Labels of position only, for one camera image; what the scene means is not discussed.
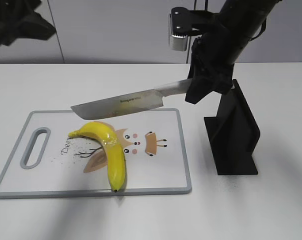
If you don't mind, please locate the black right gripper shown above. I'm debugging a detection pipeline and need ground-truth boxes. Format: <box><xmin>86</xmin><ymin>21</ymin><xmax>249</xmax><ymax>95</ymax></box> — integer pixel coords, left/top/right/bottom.
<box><xmin>185</xmin><ymin>30</ymin><xmax>238</xmax><ymax>105</ymax></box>

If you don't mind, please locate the knife with white handle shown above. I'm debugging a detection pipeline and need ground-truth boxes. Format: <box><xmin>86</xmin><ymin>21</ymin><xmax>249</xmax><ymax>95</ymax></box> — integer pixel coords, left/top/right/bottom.
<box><xmin>71</xmin><ymin>78</ymin><xmax>192</xmax><ymax>120</ymax></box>

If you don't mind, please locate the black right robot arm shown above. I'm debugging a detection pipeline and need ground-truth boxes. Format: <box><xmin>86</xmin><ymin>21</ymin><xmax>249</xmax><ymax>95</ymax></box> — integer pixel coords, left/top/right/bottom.
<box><xmin>185</xmin><ymin>0</ymin><xmax>278</xmax><ymax>104</ymax></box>

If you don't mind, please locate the yellow plastic banana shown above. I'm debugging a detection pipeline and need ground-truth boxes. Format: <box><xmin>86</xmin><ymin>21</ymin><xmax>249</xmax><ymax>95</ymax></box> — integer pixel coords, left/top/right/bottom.
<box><xmin>68</xmin><ymin>121</ymin><xmax>127</xmax><ymax>192</ymax></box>

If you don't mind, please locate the black knife stand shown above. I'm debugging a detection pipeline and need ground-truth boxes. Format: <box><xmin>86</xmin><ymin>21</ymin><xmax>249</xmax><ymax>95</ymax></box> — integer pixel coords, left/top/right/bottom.
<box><xmin>204</xmin><ymin>79</ymin><xmax>261</xmax><ymax>176</ymax></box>

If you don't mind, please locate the white cutting board grey rim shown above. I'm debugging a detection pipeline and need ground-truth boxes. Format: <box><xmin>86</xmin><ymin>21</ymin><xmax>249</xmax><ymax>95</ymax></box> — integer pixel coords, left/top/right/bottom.
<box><xmin>0</xmin><ymin>108</ymin><xmax>192</xmax><ymax>199</ymax></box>

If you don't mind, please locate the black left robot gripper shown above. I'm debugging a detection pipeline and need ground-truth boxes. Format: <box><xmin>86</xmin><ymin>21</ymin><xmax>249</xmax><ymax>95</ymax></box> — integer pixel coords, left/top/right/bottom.
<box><xmin>0</xmin><ymin>0</ymin><xmax>56</xmax><ymax>47</ymax></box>

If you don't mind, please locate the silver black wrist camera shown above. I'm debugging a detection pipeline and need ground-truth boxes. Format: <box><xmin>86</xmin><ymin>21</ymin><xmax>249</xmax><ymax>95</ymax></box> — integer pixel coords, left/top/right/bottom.
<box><xmin>168</xmin><ymin>7</ymin><xmax>215</xmax><ymax>52</ymax></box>

